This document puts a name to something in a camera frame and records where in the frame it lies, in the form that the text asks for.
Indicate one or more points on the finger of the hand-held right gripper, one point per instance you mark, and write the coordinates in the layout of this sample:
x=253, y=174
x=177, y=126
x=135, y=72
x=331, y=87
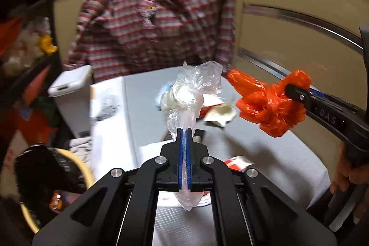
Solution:
x=318, y=92
x=298, y=94

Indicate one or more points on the red plaid shirt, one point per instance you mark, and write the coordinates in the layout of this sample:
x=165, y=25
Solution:
x=150, y=24

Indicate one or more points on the red white packet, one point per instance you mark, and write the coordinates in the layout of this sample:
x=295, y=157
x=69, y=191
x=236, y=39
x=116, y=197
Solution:
x=239, y=163
x=212, y=103

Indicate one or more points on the white lidded bin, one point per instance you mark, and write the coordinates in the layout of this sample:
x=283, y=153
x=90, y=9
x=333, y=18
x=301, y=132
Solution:
x=70, y=84

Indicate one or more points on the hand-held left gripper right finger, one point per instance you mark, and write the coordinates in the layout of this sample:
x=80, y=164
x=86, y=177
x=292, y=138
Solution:
x=188, y=159

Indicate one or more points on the yellow toy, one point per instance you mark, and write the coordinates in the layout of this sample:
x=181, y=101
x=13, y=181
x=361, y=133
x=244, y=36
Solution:
x=47, y=44

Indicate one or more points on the blue face mask packet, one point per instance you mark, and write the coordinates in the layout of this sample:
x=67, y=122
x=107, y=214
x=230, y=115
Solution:
x=164, y=90

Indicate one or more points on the orange red bag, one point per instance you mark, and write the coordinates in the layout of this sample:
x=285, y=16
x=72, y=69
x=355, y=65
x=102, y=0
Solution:
x=37, y=119

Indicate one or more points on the clear plastic bag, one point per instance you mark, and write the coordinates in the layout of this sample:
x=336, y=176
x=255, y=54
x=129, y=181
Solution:
x=184, y=99

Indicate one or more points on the white paper sheet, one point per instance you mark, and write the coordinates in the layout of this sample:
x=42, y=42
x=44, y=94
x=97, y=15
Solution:
x=106, y=96

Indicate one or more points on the person's right hand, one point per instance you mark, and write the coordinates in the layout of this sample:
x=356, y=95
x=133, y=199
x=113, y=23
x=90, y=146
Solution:
x=341, y=174

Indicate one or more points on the beige paper wrapper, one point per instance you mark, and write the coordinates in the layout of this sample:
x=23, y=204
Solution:
x=220, y=116

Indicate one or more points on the orange plastic bag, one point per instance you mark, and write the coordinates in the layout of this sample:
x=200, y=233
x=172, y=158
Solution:
x=268, y=107

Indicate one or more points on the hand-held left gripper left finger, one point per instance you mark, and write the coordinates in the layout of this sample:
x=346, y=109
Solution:
x=180, y=159

